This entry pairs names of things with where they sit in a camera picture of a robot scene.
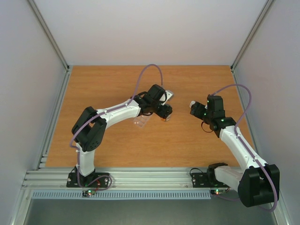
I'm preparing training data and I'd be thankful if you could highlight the grey slotted cable duct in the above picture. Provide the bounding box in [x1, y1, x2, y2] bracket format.
[32, 190, 211, 200]

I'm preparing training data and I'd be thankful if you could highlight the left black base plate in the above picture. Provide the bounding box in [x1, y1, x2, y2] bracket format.
[66, 167, 110, 188]

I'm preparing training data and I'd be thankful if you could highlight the right aluminium corner post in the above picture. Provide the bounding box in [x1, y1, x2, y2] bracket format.
[231, 0, 275, 72]

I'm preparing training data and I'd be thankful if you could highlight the clear plastic pill organizer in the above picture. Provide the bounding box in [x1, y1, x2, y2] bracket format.
[133, 114, 152, 128]

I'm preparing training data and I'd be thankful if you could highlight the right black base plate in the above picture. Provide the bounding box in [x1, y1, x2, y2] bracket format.
[190, 172, 229, 188]

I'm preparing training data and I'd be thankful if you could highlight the right small circuit board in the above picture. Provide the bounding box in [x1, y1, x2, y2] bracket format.
[210, 188, 230, 195]

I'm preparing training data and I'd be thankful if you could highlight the left aluminium corner post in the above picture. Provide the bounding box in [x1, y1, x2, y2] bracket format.
[27, 0, 69, 71]

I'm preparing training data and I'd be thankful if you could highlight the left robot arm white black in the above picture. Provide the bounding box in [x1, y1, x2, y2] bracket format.
[70, 84, 174, 187]

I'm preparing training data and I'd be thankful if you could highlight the aluminium corner post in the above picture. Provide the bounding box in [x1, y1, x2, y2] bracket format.
[231, 0, 275, 72]
[27, 0, 69, 71]

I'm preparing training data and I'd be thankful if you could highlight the small circuit board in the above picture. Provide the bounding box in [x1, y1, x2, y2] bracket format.
[82, 189, 97, 197]
[210, 188, 230, 195]

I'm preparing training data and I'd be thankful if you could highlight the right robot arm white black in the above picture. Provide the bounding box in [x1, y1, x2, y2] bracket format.
[189, 95, 280, 208]

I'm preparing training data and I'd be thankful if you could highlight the aluminium front frame rail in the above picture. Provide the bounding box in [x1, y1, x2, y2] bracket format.
[21, 167, 193, 190]

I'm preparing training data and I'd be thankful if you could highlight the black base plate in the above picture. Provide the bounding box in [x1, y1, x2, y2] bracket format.
[66, 167, 110, 188]
[190, 172, 229, 188]

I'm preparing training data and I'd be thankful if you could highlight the left small circuit board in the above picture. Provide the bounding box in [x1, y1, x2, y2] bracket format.
[82, 189, 97, 197]

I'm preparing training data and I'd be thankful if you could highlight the orange pill bottle grey cap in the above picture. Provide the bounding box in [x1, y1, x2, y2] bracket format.
[161, 117, 170, 122]

